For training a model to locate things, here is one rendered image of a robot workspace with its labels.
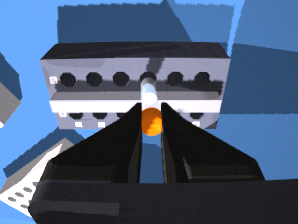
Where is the orange-capped tube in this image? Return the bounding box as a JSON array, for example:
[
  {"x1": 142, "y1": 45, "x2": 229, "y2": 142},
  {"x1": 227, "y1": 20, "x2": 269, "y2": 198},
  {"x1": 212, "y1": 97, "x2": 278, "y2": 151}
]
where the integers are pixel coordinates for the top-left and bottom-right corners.
[{"x1": 141, "y1": 78, "x2": 162, "y2": 135}]

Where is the blue bench mat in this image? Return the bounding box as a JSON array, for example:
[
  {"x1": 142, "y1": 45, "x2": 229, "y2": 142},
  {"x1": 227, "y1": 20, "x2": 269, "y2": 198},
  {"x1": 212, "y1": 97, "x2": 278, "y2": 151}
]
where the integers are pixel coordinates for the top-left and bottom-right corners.
[{"x1": 0, "y1": 0, "x2": 298, "y2": 190}]

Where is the white tube rack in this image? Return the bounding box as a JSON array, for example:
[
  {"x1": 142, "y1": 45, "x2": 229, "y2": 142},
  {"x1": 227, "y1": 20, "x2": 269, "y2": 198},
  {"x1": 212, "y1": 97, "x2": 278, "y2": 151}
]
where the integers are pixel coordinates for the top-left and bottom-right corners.
[{"x1": 0, "y1": 138, "x2": 74, "y2": 217}]

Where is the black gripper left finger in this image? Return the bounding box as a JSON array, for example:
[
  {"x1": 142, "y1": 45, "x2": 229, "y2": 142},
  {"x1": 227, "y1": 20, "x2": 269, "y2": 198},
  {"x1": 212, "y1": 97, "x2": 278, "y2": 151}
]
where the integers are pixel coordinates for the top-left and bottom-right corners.
[{"x1": 38, "y1": 102, "x2": 142, "y2": 183}]

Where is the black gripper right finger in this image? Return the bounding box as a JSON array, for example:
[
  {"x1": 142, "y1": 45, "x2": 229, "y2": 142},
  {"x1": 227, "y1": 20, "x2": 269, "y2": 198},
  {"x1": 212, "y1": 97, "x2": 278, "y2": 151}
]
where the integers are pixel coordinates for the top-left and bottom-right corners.
[{"x1": 161, "y1": 102, "x2": 265, "y2": 183}]

